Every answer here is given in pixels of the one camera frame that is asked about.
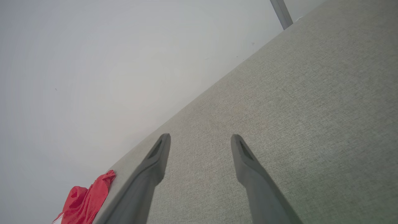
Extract grey metal frame post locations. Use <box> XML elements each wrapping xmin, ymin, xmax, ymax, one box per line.
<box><xmin>270</xmin><ymin>0</ymin><xmax>294</xmax><ymax>30</ymax></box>

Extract grey fabric sofa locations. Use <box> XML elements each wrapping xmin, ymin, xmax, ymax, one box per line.
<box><xmin>92</xmin><ymin>0</ymin><xmax>398</xmax><ymax>224</ymax></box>

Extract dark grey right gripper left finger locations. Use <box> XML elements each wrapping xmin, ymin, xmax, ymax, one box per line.
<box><xmin>106</xmin><ymin>133</ymin><xmax>171</xmax><ymax>224</ymax></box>

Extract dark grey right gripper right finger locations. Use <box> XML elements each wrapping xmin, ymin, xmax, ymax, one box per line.
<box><xmin>230</xmin><ymin>134</ymin><xmax>304</xmax><ymax>224</ymax></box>

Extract red and white shirt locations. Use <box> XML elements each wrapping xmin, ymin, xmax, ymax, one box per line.
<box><xmin>52</xmin><ymin>170</ymin><xmax>117</xmax><ymax>224</ymax></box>

